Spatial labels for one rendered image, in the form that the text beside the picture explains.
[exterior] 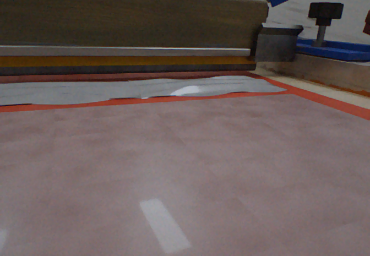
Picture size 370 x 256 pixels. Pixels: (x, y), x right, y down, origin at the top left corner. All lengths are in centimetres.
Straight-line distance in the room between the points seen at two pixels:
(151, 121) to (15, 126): 9
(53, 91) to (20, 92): 3
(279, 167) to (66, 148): 12
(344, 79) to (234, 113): 20
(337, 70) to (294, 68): 7
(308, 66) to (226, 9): 14
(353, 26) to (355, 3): 17
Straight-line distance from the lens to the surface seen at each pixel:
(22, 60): 36
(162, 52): 35
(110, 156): 16
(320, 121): 25
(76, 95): 27
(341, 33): 266
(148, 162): 15
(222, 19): 40
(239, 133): 20
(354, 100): 36
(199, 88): 30
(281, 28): 43
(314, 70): 44
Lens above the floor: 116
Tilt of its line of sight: 27 degrees down
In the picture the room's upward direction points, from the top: 7 degrees clockwise
